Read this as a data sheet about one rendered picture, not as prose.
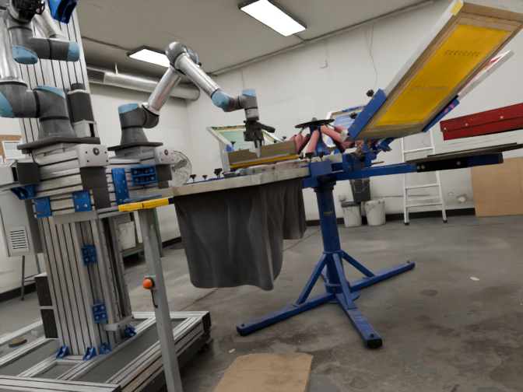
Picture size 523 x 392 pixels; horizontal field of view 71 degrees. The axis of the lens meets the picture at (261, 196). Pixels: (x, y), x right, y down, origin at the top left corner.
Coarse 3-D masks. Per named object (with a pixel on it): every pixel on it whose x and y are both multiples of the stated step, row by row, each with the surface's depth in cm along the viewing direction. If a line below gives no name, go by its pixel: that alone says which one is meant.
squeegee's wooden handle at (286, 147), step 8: (272, 144) 190; (280, 144) 188; (288, 144) 186; (296, 144) 187; (232, 152) 203; (240, 152) 200; (248, 152) 198; (264, 152) 193; (272, 152) 191; (280, 152) 189; (288, 152) 187; (296, 152) 186; (232, 160) 203; (240, 160) 201
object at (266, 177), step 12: (300, 168) 166; (216, 180) 141; (228, 180) 139; (240, 180) 136; (252, 180) 134; (264, 180) 135; (276, 180) 144; (156, 192) 157; (168, 192) 154; (180, 192) 151; (192, 192) 148
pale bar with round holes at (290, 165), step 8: (296, 160) 213; (312, 160) 208; (320, 160) 206; (336, 160) 201; (248, 168) 229; (256, 168) 226; (264, 168) 224; (272, 168) 223; (280, 168) 218; (288, 168) 216
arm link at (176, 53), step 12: (168, 48) 191; (180, 48) 189; (168, 60) 193; (180, 60) 188; (192, 72) 186; (204, 72) 188; (204, 84) 185; (216, 84) 187; (216, 96) 182; (228, 96) 185; (228, 108) 190
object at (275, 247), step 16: (272, 192) 155; (288, 192) 168; (272, 208) 155; (288, 208) 168; (272, 224) 154; (288, 224) 168; (304, 224) 186; (272, 240) 154; (272, 256) 154; (272, 272) 153
